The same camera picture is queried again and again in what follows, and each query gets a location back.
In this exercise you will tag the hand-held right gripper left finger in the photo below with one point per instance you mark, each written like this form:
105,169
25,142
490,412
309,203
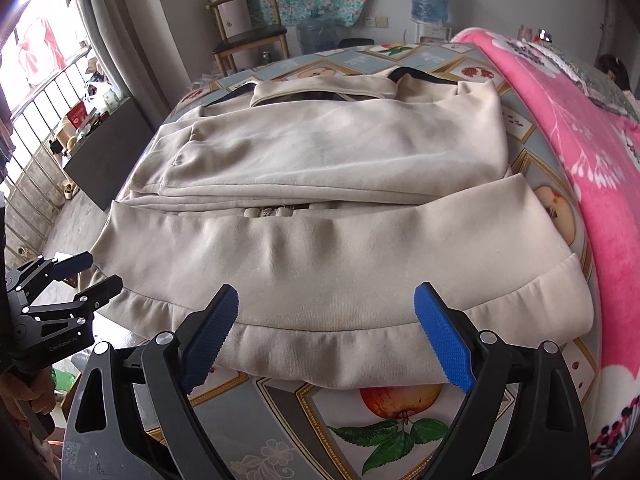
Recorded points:
210,340

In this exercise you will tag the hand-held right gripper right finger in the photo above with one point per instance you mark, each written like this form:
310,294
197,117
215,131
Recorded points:
445,340

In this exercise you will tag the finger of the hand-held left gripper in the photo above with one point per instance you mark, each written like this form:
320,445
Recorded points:
102,290
72,264

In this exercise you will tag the cream zip jacket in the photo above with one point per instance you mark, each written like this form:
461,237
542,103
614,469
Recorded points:
325,160

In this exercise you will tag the person's left hand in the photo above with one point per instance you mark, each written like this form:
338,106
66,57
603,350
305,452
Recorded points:
22,392

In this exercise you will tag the green plastic item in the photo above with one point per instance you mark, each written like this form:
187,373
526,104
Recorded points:
64,380

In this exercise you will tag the dark low cabinet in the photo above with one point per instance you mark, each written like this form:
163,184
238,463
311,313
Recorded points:
105,160

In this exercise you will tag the fruit-print tablecloth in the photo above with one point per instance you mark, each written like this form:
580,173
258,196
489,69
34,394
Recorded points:
310,410

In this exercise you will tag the red box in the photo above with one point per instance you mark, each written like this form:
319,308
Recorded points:
77,115

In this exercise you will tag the metal window railing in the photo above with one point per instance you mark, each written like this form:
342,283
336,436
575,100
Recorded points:
50,80

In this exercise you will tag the pink hanging garment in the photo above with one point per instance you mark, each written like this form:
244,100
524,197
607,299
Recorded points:
45,40

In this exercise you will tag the grey curtain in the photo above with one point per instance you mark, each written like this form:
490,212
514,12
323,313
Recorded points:
115,35

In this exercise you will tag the pink floral blanket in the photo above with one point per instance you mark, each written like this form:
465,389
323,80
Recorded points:
565,135

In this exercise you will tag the green can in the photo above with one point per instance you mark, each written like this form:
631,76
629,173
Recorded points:
266,58

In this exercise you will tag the wooden chair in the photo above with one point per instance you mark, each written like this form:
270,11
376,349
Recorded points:
247,40

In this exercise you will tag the grey lace cloth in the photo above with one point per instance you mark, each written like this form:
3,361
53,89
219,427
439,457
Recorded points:
590,80

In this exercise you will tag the white water dispenser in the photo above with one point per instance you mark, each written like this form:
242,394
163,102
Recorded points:
430,34

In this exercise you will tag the dark trash bin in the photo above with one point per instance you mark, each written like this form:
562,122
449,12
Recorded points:
356,43

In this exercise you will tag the empty clear water jug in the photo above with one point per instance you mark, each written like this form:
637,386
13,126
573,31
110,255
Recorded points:
320,35

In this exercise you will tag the wall socket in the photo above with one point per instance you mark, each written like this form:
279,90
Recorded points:
377,22

